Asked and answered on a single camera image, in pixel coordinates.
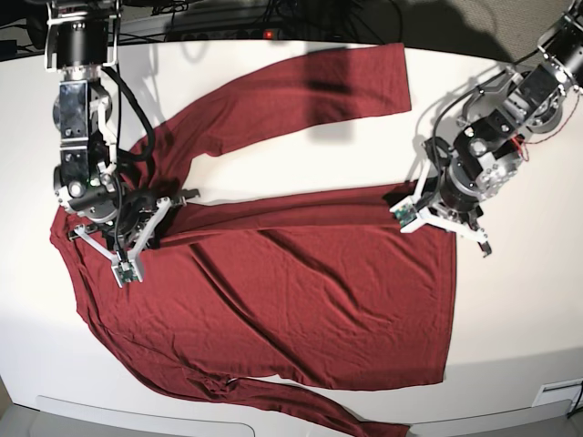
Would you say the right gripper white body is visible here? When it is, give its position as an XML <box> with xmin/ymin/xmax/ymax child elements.
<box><xmin>67</xmin><ymin>188</ymin><xmax>199</xmax><ymax>287</ymax></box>

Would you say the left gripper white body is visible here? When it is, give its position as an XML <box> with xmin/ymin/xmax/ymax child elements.
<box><xmin>390</xmin><ymin>138</ymin><xmax>487</xmax><ymax>241</ymax></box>

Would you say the dark red long-sleeve shirt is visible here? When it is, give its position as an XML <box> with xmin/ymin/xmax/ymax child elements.
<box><xmin>50</xmin><ymin>43</ymin><xmax>456</xmax><ymax>436</ymax></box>

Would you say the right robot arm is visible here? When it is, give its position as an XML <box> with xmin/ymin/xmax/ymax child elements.
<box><xmin>45</xmin><ymin>1</ymin><xmax>199</xmax><ymax>286</ymax></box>

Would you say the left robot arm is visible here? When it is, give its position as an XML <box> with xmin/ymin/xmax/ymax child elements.
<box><xmin>390</xmin><ymin>1</ymin><xmax>582</xmax><ymax>256</ymax></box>

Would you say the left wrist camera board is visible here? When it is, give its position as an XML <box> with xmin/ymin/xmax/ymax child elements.
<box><xmin>392</xmin><ymin>204</ymin><xmax>416</xmax><ymax>228</ymax></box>

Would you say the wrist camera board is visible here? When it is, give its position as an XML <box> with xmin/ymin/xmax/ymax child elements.
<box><xmin>111</xmin><ymin>259</ymin><xmax>144</xmax><ymax>288</ymax></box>
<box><xmin>392</xmin><ymin>204</ymin><xmax>416</xmax><ymax>228</ymax></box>

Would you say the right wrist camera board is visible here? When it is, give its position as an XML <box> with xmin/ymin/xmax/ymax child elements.
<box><xmin>111</xmin><ymin>259</ymin><xmax>144</xmax><ymax>288</ymax></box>

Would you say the white power strip red switch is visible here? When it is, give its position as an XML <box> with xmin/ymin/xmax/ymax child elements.
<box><xmin>167</xmin><ymin>28</ymin><xmax>277</xmax><ymax>42</ymax></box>

